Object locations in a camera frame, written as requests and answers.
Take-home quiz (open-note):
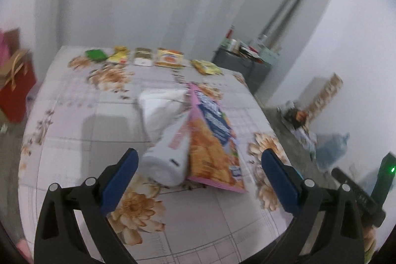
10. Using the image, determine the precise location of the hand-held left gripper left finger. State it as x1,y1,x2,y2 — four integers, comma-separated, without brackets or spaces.
34,148,139,264

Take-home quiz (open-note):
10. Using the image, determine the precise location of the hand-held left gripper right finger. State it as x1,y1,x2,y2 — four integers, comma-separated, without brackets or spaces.
261,149,366,264

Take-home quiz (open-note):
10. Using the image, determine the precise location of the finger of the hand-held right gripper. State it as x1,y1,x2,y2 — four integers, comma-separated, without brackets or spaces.
332,168,387,227

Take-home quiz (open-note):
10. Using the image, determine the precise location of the white strawberry milk bottle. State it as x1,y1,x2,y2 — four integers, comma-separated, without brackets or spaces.
141,114,191,187

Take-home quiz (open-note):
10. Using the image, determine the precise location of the pink cracker box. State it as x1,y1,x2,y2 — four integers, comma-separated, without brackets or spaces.
185,83,249,194

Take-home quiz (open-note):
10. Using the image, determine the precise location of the white plastic bag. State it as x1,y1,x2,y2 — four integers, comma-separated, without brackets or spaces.
138,88,194,141

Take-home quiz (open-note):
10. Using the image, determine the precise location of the blue water jug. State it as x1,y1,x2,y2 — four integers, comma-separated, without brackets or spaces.
316,132,350,170

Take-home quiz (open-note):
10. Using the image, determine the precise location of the pile of floor litter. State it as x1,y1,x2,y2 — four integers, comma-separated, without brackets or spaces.
278,100,318,153

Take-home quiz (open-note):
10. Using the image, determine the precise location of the floral tablecloth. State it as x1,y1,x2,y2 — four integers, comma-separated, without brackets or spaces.
19,45,294,264

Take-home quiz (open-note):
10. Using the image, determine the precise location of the patterned cardboard box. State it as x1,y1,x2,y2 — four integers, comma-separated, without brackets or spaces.
309,74,343,122

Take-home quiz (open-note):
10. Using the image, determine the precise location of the grey cabinet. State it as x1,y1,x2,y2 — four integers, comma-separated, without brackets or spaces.
212,48,273,94

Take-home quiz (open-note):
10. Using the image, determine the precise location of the yellow snack packet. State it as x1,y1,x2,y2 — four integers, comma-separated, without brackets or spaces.
107,46,129,64

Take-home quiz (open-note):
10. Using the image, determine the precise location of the olive and white box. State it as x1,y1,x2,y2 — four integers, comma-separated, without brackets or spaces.
134,48,153,67

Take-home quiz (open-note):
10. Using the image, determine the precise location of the green packet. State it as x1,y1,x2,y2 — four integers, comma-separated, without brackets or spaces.
85,48,106,61

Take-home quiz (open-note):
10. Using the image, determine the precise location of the orange snack packet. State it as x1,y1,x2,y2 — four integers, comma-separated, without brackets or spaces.
155,48,185,68

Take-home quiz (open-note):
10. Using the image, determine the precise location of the yellow-green snack packet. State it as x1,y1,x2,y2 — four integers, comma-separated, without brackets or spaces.
192,59,223,76

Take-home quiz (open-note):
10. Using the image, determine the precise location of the clutter on cabinet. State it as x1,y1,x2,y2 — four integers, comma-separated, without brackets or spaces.
221,26,280,65

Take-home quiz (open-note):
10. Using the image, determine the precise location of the red paper bag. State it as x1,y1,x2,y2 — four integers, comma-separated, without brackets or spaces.
0,49,37,124

